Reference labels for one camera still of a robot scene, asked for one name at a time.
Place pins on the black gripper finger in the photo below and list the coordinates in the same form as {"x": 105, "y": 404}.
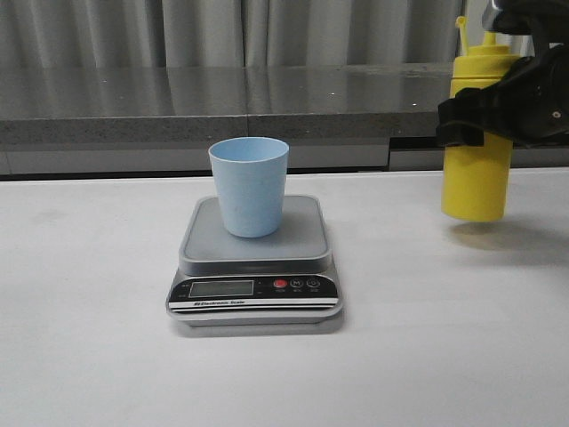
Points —
{"x": 463, "y": 119}

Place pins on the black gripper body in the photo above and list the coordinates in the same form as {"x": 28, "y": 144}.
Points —
{"x": 530, "y": 103}

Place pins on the yellow squeeze bottle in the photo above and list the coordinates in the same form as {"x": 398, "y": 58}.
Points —
{"x": 476, "y": 178}

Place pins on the light blue plastic cup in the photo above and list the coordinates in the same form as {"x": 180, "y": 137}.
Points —
{"x": 249, "y": 175}

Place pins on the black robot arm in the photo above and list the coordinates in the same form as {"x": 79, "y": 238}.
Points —
{"x": 545, "y": 21}

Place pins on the silver digital kitchen scale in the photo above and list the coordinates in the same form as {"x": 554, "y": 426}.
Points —
{"x": 285, "y": 278}

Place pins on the grey stone counter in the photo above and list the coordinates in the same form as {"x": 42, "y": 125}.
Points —
{"x": 133, "y": 122}

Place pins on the grey curtain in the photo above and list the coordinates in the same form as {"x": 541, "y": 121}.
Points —
{"x": 179, "y": 34}

